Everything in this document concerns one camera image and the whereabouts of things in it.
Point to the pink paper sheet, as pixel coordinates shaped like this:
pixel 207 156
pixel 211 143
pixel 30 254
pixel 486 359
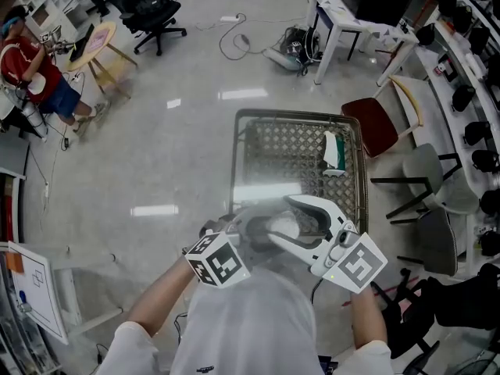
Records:
pixel 97 40

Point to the round wooden side table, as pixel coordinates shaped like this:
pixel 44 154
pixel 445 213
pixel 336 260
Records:
pixel 105 59

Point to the orange block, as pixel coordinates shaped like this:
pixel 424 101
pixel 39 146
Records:
pixel 15 262

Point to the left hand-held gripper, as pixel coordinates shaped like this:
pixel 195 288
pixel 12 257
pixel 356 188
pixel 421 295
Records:
pixel 222 262

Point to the person's white shirt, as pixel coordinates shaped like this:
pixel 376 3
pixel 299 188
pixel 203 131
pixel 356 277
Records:
pixel 250 326

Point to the red seat wooden chair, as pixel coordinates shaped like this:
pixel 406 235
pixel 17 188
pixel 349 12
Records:
pixel 371 125

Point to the rattan glass-top coffee table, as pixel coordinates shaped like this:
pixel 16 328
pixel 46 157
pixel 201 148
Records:
pixel 281 151

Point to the person's left forearm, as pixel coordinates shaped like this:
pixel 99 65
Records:
pixel 160 303

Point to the white storage cabinet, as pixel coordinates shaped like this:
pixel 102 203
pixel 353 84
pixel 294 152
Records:
pixel 11 178

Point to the small blue object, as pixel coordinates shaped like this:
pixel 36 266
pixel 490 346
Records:
pixel 22 297

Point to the small red and white can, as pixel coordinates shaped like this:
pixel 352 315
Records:
pixel 441 68

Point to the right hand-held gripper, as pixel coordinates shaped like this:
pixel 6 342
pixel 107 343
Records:
pixel 359 266

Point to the row of black bags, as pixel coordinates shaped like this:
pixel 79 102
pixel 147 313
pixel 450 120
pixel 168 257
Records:
pixel 463 98

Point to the person's right forearm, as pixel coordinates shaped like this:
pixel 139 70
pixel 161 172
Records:
pixel 367 318

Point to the long white shelf counter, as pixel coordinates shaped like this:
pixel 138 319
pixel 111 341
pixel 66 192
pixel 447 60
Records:
pixel 433 104

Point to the green and white tissue pack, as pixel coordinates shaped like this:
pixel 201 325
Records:
pixel 336 154

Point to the white cup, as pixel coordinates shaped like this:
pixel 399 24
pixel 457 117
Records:
pixel 285 227

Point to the dark grey chair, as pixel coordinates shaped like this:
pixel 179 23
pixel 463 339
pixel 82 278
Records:
pixel 437 240

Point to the white table with drawn lines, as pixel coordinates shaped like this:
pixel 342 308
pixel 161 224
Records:
pixel 39 291

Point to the black office chair pink cushion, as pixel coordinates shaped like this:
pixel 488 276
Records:
pixel 414 315

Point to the black tablet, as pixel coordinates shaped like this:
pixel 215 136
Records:
pixel 81 43

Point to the white desk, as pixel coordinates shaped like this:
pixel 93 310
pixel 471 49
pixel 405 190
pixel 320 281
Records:
pixel 336 18

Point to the white power strip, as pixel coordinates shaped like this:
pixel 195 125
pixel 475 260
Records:
pixel 229 18

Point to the light grey black-legged chair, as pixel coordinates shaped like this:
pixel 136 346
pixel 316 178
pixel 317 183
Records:
pixel 422 166

